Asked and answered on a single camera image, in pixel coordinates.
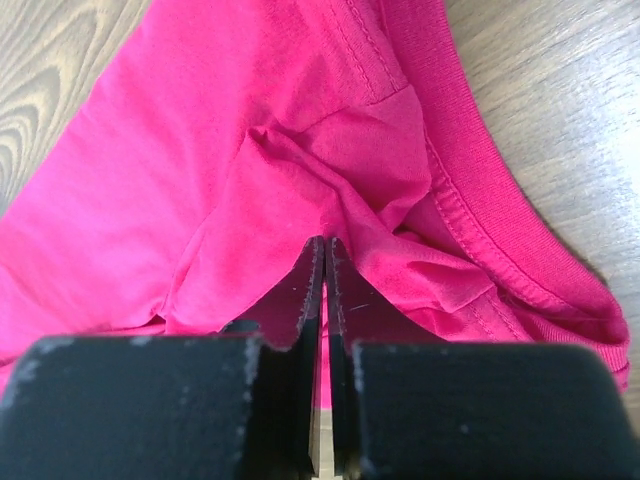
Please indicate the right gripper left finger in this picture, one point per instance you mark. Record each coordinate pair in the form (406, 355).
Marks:
(237, 404)

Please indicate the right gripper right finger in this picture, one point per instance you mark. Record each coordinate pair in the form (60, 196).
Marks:
(406, 404)

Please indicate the pink t shirt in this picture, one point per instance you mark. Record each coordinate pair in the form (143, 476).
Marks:
(225, 134)

